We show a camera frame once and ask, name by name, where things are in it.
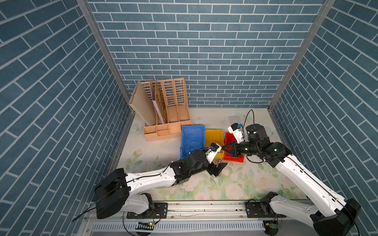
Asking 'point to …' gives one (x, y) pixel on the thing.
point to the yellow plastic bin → (216, 136)
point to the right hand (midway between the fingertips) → (224, 148)
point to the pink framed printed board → (159, 104)
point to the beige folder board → (141, 102)
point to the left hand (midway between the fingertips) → (224, 160)
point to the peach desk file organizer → (173, 95)
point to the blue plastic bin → (192, 138)
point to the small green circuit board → (272, 225)
